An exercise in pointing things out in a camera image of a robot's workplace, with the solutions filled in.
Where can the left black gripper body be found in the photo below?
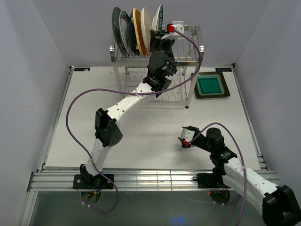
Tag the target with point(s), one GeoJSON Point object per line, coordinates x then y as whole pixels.
{"type": "Point", "coordinates": [163, 45]}

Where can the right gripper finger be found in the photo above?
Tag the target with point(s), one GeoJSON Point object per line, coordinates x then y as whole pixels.
{"type": "Point", "coordinates": [188, 128]}
{"type": "Point", "coordinates": [183, 142]}

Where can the white plate navy lettered rim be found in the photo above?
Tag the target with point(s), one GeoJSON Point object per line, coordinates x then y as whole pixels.
{"type": "Point", "coordinates": [157, 22]}

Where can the dark blue leaf-shaped dish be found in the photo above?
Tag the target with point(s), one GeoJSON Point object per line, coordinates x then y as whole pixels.
{"type": "Point", "coordinates": [131, 36]}

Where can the pink cream floral round plate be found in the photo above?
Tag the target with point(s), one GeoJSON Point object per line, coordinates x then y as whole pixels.
{"type": "Point", "coordinates": [146, 26]}

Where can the square bamboo-pattern tray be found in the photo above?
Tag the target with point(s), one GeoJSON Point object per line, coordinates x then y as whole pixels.
{"type": "Point", "coordinates": [138, 31]}

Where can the white plate green red rim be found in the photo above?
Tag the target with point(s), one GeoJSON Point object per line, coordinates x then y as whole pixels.
{"type": "Point", "coordinates": [123, 23]}

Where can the large dark teal round plate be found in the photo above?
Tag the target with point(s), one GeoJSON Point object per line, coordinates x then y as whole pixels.
{"type": "Point", "coordinates": [116, 31]}

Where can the dark square plate gold rim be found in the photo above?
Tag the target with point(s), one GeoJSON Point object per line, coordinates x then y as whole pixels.
{"type": "Point", "coordinates": [224, 85]}

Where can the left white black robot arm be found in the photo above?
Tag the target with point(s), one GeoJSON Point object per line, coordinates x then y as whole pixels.
{"type": "Point", "coordinates": [108, 122]}

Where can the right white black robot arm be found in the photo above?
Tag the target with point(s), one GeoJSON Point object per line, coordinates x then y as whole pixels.
{"type": "Point", "coordinates": [277, 205]}

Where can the stainless steel two-tier dish rack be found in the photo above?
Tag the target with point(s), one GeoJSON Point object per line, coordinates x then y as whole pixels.
{"type": "Point", "coordinates": [130, 71]}

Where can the green square dish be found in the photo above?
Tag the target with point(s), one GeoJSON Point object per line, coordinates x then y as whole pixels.
{"type": "Point", "coordinates": [209, 85]}

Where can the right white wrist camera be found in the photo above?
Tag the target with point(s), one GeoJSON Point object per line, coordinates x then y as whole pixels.
{"type": "Point", "coordinates": [187, 136]}

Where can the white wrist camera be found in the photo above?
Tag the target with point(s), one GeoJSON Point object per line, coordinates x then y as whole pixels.
{"type": "Point", "coordinates": [173, 30]}
{"type": "Point", "coordinates": [187, 136]}

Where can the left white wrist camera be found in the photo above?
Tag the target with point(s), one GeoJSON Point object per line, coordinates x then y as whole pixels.
{"type": "Point", "coordinates": [173, 30]}

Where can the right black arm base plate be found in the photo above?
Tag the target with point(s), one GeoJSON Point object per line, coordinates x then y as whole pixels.
{"type": "Point", "coordinates": [212, 180]}

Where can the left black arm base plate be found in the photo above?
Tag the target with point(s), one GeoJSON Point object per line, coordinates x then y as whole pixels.
{"type": "Point", "coordinates": [97, 182]}

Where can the aluminium front rail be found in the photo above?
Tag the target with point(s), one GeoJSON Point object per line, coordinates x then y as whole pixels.
{"type": "Point", "coordinates": [126, 181]}

